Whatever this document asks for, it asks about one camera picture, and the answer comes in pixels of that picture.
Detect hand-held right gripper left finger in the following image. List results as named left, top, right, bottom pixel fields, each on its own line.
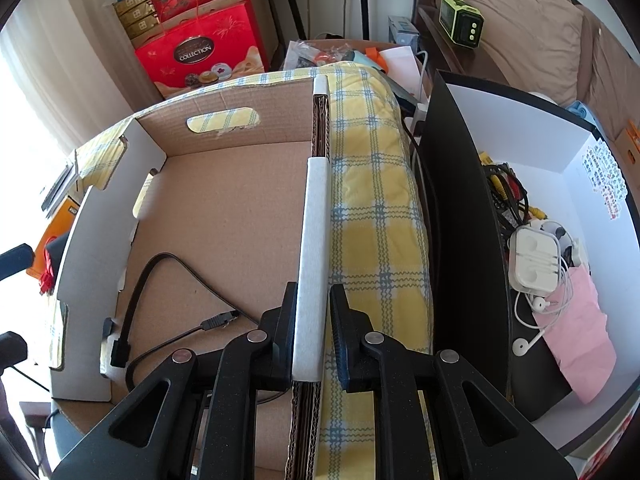
left=50, top=281, right=299, bottom=480

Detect pink pouch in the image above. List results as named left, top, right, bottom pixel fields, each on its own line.
left=532, top=266, right=618, bottom=405

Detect white charging cable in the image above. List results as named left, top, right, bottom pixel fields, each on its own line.
left=416, top=50, right=432, bottom=107

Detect colourful sticker sheet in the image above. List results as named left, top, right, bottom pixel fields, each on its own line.
left=580, top=142, right=628, bottom=221

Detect white earphones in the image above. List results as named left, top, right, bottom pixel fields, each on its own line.
left=512, top=220, right=588, bottom=358

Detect orange and white box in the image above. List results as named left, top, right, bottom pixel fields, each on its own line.
left=25, top=195, right=82, bottom=281

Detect brown cushion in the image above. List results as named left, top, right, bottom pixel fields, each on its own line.
left=582, top=10, right=640, bottom=136

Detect yellow plaid blanket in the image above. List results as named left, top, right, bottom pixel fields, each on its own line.
left=70, top=61, right=441, bottom=480

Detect blue-grey box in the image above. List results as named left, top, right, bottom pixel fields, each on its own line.
left=387, top=15, right=420, bottom=48

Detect red ribbon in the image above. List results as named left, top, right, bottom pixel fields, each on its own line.
left=39, top=232, right=69, bottom=297

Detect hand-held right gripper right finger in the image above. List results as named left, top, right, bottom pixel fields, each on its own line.
left=328, top=284, right=578, bottom=480

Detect bundle of coloured cables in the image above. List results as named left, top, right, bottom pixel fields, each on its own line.
left=477, top=150, right=546, bottom=231

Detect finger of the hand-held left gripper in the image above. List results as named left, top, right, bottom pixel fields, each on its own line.
left=0, top=243, right=34, bottom=281
left=0, top=332, right=29, bottom=368

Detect black speaker on stand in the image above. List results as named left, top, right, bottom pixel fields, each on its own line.
left=331, top=0, right=394, bottom=43
left=249, top=0, right=307, bottom=41

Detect gold box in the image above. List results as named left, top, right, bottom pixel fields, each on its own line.
left=112, top=0, right=157, bottom=17
left=120, top=10, right=161, bottom=32
left=127, top=25, right=164, bottom=50

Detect dark wooden bed frame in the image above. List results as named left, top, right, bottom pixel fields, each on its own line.
left=415, top=0, right=506, bottom=81

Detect white round object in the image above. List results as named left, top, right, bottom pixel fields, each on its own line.
left=527, top=91, right=566, bottom=107

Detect clear plastic bag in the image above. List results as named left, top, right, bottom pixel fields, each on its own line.
left=282, top=40, right=351, bottom=68

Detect brown cardboard box white outside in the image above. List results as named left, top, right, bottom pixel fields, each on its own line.
left=48, top=74, right=333, bottom=480

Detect black cable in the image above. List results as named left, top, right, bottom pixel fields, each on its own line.
left=102, top=252, right=281, bottom=406

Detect teal tool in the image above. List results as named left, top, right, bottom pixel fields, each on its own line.
left=345, top=51, right=388, bottom=73

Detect white paper sheet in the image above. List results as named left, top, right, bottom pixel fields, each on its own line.
left=380, top=46, right=426, bottom=98

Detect red gift bag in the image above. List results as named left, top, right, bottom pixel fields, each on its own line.
left=134, top=0, right=271, bottom=100

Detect green and black device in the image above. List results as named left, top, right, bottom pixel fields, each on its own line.
left=439, top=0, right=485, bottom=48

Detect white curtain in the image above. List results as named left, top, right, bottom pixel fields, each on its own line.
left=0, top=0, right=138, bottom=171

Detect orange plastic part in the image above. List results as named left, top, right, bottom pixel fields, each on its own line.
left=364, top=47, right=389, bottom=72

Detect black storage box white inside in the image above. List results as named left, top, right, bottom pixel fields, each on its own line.
left=412, top=69, right=632, bottom=461

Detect brown pillow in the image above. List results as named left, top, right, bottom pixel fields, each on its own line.
left=457, top=0, right=586, bottom=106

